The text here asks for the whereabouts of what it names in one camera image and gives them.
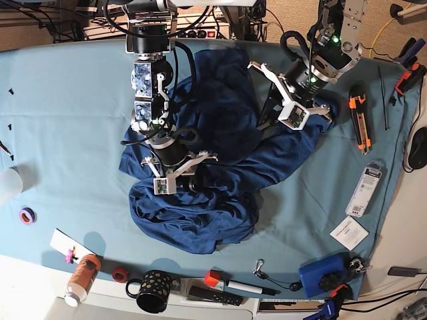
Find blue spring clamp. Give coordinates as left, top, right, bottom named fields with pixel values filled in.
left=392, top=37, right=426, bottom=65

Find teal table cloth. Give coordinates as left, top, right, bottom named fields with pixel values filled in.
left=1, top=41, right=420, bottom=284

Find black mug yellow dots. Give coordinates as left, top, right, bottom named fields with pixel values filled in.
left=125, top=270, right=172, bottom=314

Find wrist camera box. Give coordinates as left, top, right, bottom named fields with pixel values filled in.
left=278, top=101, right=310, bottom=131
left=153, top=177, right=177, bottom=195

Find blue box with knob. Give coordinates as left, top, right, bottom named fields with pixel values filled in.
left=298, top=252, right=350, bottom=298

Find carabiner with black lanyard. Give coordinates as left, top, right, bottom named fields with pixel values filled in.
left=253, top=259, right=303, bottom=292

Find white paper strip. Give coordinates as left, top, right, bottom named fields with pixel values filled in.
left=49, top=229, right=93, bottom=259

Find black adapter block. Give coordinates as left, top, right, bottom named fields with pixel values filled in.
left=388, top=266, right=419, bottom=277

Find black remote control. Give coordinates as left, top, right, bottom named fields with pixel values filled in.
left=188, top=286, right=244, bottom=306

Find translucent plastic cup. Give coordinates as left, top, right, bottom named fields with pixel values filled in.
left=0, top=168, right=23, bottom=205

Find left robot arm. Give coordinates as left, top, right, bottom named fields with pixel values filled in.
left=248, top=0, right=367, bottom=131

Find yellow cable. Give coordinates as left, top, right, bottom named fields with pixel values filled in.
left=368, top=0, right=414, bottom=59

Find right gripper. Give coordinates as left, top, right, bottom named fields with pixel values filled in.
left=141, top=139, right=218, bottom=193

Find dark blue t-shirt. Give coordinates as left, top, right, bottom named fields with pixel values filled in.
left=119, top=49, right=339, bottom=254

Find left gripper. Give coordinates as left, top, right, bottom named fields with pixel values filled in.
left=248, top=61, right=334, bottom=131

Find silver key ring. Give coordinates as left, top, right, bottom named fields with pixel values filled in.
left=348, top=257, right=374, bottom=274

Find orange plastic bottle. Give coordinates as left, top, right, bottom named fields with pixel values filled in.
left=64, top=254, right=101, bottom=307

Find white black marker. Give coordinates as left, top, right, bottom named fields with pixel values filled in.
left=225, top=281, right=280, bottom=296

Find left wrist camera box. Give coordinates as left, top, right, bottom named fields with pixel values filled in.
left=278, top=101, right=310, bottom=131

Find red cube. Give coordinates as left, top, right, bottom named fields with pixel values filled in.
left=203, top=270, right=221, bottom=287

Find purple tape roll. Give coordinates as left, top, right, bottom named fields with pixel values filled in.
left=19, top=207, right=36, bottom=225

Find orange black bar clamp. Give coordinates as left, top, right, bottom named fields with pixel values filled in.
left=394, top=63, right=426, bottom=97

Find black computer mouse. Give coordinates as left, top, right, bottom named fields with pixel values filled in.
left=408, top=127, right=427, bottom=170

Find pink small clip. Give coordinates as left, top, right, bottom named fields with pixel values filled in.
left=64, top=247, right=79, bottom=264

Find black orange utility knife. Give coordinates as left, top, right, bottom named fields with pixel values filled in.
left=348, top=84, right=371, bottom=155

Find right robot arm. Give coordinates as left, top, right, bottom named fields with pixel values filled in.
left=102, top=1, right=216, bottom=195

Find blue orange bottom clamp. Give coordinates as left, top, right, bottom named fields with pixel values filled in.
left=304, top=283, right=352, bottom=320

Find clear blister pack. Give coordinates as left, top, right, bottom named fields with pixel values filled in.
left=345, top=159, right=385, bottom=218

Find black zip tie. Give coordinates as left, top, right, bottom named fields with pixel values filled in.
left=378, top=66, right=388, bottom=131

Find red tape roll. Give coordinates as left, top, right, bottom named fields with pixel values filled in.
left=111, top=267, right=129, bottom=283

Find white paper card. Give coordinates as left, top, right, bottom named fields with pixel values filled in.
left=330, top=216, right=369, bottom=251

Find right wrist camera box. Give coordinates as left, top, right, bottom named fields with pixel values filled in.
left=153, top=177, right=177, bottom=195

